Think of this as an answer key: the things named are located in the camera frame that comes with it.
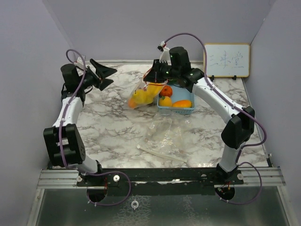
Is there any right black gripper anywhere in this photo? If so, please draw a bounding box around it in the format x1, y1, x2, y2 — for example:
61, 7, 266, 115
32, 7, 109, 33
143, 59, 180, 84

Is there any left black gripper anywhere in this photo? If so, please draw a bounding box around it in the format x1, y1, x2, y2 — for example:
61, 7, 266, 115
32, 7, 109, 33
79, 59, 118, 90

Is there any red zipper clear bag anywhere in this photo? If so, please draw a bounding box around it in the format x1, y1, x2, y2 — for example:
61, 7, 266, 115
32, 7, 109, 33
127, 68, 167, 109

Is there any yellow pear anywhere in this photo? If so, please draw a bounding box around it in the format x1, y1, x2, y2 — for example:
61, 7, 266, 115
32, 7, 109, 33
132, 89, 153, 105

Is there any blue perforated plastic basket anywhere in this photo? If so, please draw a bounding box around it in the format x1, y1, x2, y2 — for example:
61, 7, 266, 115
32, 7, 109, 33
157, 85, 195, 115

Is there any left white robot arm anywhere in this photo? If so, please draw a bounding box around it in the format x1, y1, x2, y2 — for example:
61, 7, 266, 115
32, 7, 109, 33
43, 59, 117, 186

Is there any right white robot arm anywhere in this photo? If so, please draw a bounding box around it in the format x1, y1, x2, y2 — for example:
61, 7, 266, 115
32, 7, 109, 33
143, 47, 255, 184

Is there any clear bag white zipper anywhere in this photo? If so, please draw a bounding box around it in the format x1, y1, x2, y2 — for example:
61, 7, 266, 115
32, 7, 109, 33
137, 113, 191, 162

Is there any orange tangerine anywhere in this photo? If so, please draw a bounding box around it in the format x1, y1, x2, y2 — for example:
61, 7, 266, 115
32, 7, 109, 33
159, 85, 173, 97

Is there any yellow orange fruit front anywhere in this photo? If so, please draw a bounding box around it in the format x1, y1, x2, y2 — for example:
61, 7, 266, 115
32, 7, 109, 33
158, 96, 173, 107

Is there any green orange mango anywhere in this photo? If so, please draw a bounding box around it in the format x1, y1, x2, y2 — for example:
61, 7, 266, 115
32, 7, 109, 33
172, 100, 192, 108

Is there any small whiteboard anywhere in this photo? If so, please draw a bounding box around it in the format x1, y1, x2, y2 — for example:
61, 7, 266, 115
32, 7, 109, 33
204, 43, 250, 78

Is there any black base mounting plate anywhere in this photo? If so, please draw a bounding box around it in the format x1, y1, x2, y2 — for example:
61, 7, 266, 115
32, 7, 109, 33
77, 168, 244, 196

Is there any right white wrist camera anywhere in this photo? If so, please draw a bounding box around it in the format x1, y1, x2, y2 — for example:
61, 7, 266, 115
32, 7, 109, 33
157, 41, 170, 63

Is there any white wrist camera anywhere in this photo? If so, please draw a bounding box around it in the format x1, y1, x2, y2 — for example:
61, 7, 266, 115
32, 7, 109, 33
73, 57, 84, 70
157, 41, 170, 63

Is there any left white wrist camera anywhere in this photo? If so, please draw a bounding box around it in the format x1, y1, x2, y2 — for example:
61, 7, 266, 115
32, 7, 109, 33
73, 57, 84, 70

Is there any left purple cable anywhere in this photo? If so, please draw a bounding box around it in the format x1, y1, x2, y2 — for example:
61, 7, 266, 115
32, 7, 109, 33
58, 48, 132, 207

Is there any purple cable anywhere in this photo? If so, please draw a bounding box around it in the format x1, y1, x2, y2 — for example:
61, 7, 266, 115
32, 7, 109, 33
58, 48, 132, 207
162, 32, 268, 205

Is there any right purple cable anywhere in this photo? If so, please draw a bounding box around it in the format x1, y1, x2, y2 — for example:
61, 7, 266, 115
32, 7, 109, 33
162, 32, 268, 205

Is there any aluminium rail frame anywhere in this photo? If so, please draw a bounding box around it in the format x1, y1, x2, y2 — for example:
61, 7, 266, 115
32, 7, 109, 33
38, 168, 286, 189

